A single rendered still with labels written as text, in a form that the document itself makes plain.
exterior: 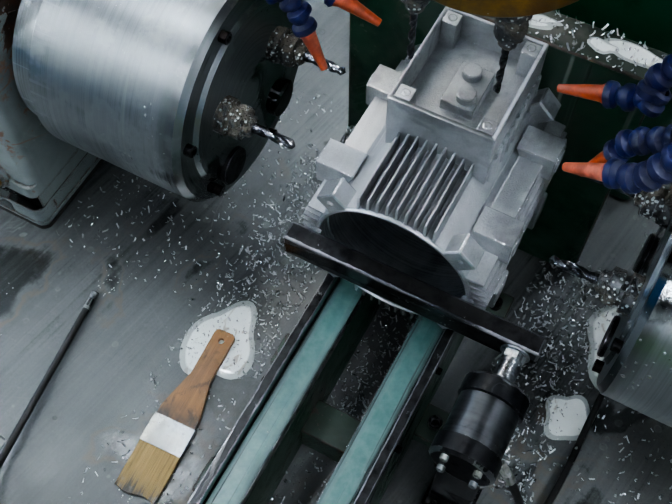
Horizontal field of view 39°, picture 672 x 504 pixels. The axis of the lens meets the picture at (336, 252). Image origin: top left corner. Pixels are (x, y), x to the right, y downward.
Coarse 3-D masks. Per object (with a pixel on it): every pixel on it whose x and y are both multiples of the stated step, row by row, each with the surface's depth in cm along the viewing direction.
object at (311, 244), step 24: (288, 240) 87; (312, 240) 86; (336, 264) 86; (360, 264) 85; (384, 264) 85; (384, 288) 85; (408, 288) 84; (432, 288) 84; (432, 312) 84; (456, 312) 83; (480, 312) 83; (480, 336) 83; (504, 336) 82; (528, 336) 82; (528, 360) 82
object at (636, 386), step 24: (624, 192) 85; (648, 192) 84; (648, 216) 84; (648, 240) 90; (552, 264) 82; (576, 264) 81; (648, 264) 84; (600, 288) 80; (624, 288) 79; (648, 288) 75; (624, 312) 80; (648, 312) 73; (624, 336) 78; (648, 336) 73; (600, 360) 87; (624, 360) 76; (648, 360) 74; (600, 384) 82; (624, 384) 78; (648, 384) 76; (648, 408) 79
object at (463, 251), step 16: (416, 48) 91; (544, 96) 87; (544, 112) 87; (320, 192) 83; (336, 192) 82; (352, 192) 83; (336, 208) 83; (464, 240) 79; (448, 256) 80; (464, 256) 79; (480, 256) 80
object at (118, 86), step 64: (64, 0) 85; (128, 0) 84; (192, 0) 83; (256, 0) 87; (64, 64) 86; (128, 64) 84; (192, 64) 82; (256, 64) 92; (64, 128) 92; (128, 128) 86; (192, 128) 86; (192, 192) 92
